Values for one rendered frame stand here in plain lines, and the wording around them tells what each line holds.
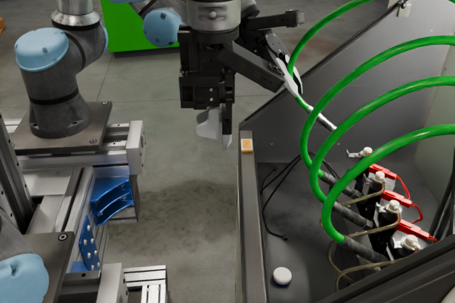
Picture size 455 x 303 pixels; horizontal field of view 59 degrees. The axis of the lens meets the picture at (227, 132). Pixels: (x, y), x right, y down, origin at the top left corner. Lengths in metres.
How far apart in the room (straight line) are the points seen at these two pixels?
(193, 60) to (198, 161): 2.06
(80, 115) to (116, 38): 3.09
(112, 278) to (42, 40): 0.55
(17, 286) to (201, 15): 0.38
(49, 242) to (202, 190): 1.68
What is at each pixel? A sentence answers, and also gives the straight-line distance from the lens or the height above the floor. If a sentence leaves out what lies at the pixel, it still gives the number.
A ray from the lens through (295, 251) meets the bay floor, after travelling 1.01.
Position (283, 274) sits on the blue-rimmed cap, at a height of 0.85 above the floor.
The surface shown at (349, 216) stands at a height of 1.08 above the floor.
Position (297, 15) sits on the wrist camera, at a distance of 0.85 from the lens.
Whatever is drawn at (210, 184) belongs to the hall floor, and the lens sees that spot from 2.44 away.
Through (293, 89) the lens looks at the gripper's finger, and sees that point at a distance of 0.86.
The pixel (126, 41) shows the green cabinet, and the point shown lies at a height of 0.18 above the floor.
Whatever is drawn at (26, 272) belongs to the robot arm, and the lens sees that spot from 0.49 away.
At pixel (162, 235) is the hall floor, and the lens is 2.18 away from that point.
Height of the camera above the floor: 1.59
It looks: 33 degrees down
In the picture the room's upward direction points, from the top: straight up
